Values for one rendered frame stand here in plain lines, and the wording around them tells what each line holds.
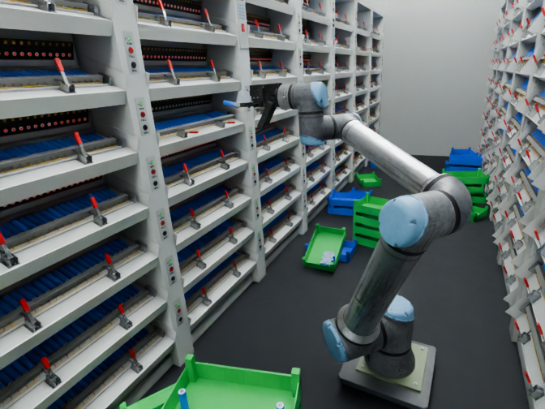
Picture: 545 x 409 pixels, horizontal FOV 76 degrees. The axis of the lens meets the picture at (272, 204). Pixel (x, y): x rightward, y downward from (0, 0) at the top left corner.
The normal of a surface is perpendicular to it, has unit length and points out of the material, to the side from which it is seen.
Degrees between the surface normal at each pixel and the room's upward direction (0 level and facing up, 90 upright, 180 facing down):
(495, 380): 0
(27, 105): 109
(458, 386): 0
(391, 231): 83
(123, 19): 90
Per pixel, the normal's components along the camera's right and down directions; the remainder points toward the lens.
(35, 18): 0.86, 0.40
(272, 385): -0.22, 0.35
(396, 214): -0.91, 0.08
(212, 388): -0.06, -0.94
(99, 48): -0.45, 0.33
